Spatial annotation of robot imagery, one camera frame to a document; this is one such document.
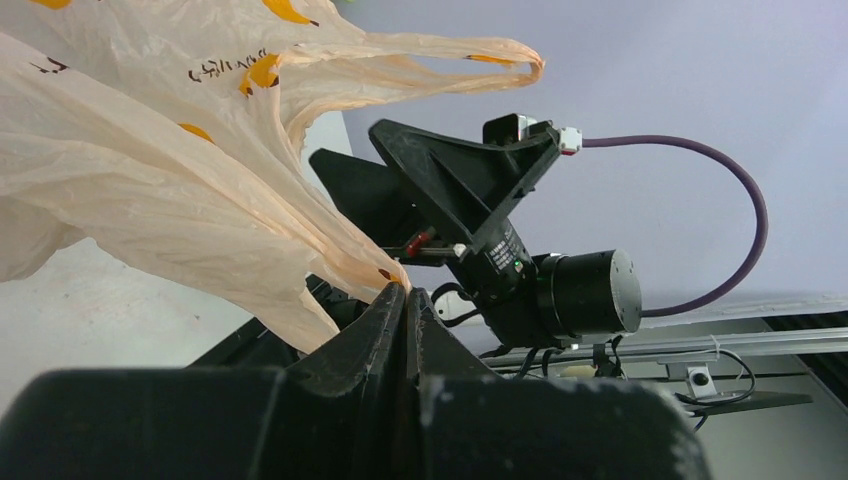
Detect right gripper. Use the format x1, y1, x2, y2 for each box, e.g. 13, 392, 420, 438
309, 119, 642, 349

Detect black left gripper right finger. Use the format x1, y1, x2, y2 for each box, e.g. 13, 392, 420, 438
405, 288, 712, 479

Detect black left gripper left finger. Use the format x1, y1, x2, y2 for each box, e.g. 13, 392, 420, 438
1, 284, 407, 479

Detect translucent orange plastic bag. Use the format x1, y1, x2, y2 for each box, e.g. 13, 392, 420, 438
1, 1, 544, 352

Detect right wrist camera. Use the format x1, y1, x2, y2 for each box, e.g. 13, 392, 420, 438
482, 113, 584, 156

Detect aluminium table rail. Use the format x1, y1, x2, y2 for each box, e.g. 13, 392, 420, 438
483, 327, 847, 369

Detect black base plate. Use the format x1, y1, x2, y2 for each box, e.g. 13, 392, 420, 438
675, 311, 848, 419

